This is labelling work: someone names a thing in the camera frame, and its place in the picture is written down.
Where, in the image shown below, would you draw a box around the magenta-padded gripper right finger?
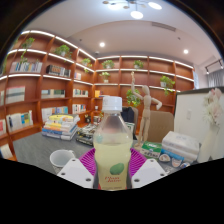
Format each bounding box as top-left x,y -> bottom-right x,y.
129,147 -> 168,190

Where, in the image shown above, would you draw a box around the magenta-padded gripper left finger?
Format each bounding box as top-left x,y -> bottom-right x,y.
56,148 -> 98,190

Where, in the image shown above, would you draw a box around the clear bottle with yellow drink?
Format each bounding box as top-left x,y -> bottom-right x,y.
93,95 -> 134,191

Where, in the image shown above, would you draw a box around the white cup with triangle pattern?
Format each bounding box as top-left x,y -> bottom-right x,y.
49,149 -> 76,174

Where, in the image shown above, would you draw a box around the green and white box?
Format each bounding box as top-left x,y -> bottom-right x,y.
139,140 -> 163,159

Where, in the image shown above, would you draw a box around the dark stack of books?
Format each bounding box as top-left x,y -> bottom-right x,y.
75,123 -> 99,147

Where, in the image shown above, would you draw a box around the tall green and white carton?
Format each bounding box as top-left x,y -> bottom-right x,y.
127,121 -> 136,135

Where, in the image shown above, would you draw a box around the tan chair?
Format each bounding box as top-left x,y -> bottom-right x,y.
146,110 -> 175,143

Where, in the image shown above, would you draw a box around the colourful stack of books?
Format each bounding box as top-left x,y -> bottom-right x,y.
41,113 -> 81,141

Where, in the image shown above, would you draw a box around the wooden artist mannequin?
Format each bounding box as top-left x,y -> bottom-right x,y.
129,70 -> 163,143

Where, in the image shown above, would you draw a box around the wooden shelf unit with books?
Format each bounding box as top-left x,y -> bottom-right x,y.
0,29 -> 196,158

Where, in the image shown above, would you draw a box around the ceiling air vent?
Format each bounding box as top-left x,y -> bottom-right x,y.
151,21 -> 177,33

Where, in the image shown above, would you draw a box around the ceiling lamp with round lights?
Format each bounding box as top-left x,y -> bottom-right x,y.
102,0 -> 163,20

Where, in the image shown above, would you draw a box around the black ceiling track rail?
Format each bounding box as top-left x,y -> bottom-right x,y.
204,58 -> 224,75

